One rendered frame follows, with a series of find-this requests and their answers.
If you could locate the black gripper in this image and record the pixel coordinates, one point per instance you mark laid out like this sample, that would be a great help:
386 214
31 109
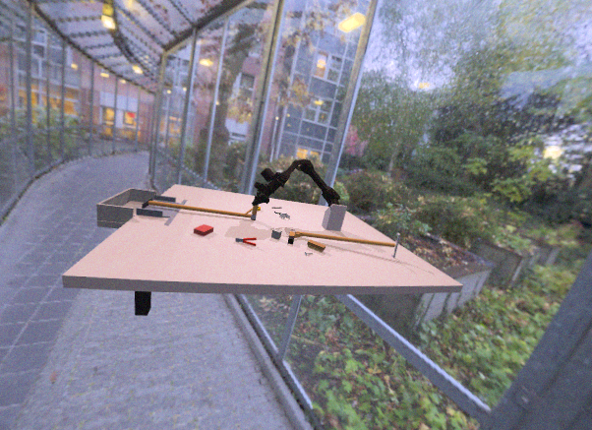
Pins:
263 196

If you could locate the red square tile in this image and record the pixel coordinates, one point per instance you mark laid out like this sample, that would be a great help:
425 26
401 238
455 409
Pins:
203 230

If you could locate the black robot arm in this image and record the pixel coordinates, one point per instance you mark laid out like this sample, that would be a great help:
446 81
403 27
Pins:
306 166

